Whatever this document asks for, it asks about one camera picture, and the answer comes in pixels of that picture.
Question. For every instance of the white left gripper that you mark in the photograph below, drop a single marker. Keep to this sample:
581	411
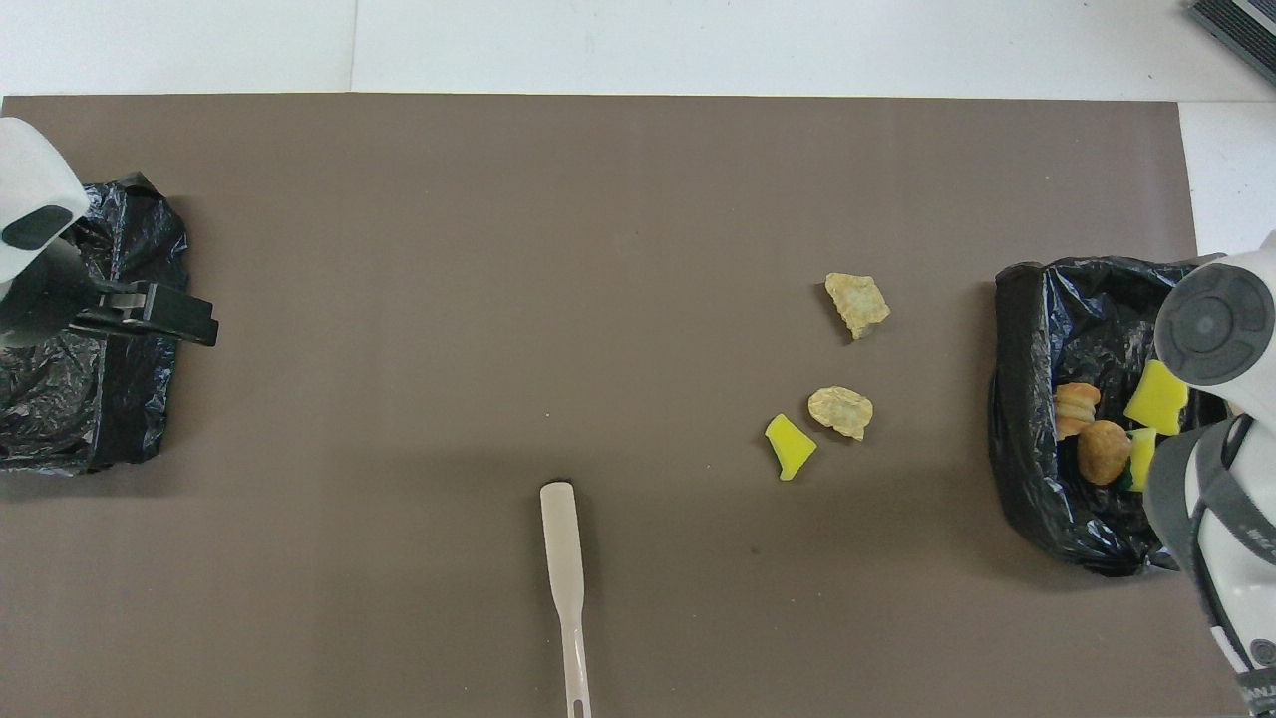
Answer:
30	179

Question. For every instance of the beige plastic hand brush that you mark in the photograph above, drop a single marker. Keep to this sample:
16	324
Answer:
563	548

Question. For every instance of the yellow sponge wedge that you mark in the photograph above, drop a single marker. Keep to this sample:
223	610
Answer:
790	446

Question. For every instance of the rounded pale foam chunk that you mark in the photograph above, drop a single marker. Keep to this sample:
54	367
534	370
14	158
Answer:
840	411

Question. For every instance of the orange striped bread piece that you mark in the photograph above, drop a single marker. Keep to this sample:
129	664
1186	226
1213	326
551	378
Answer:
1077	404

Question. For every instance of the brown bread roll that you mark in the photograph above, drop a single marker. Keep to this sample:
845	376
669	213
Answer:
1104	454

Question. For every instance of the green yellow notched sponge piece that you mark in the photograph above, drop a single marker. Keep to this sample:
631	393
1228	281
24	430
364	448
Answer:
1143	454

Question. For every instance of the green yellow trapezoid sponge piece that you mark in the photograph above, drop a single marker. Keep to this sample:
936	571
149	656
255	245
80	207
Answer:
1156	399

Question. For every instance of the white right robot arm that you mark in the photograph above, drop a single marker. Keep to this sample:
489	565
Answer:
1216	319

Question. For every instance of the black bag lined bin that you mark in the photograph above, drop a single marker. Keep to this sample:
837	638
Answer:
130	419
1027	399

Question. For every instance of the brown paper table mat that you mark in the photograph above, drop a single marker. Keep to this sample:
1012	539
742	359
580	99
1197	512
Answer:
399	499

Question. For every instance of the angular pale foam chunk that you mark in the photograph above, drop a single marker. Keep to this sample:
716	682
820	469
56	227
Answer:
856	304

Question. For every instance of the grey ribbed device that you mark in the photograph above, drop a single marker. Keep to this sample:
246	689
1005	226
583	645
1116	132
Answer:
1246	25

